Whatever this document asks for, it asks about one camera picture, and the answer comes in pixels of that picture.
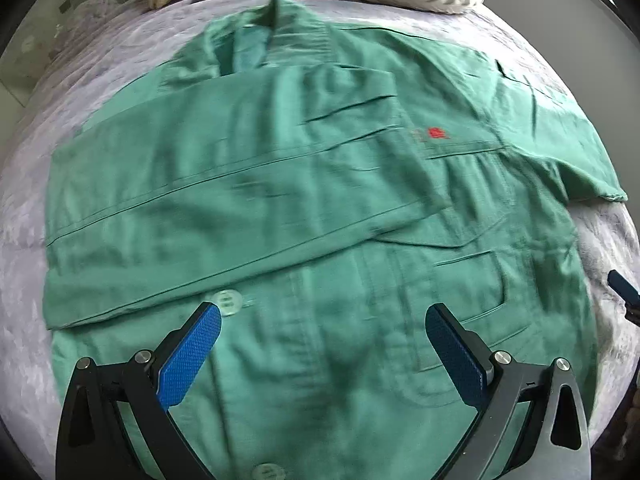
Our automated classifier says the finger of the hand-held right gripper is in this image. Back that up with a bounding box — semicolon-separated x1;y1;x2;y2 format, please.
607;269;640;328

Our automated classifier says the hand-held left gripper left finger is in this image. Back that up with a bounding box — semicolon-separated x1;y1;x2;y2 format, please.
56;301;223;480

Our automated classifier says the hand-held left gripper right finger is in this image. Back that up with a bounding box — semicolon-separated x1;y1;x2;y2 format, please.
424;302;593;480

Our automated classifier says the green jacket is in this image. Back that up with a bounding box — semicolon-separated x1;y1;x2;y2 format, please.
42;0;628;480

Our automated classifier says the grey plush blanket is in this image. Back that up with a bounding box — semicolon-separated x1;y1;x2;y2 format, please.
0;0;640;480

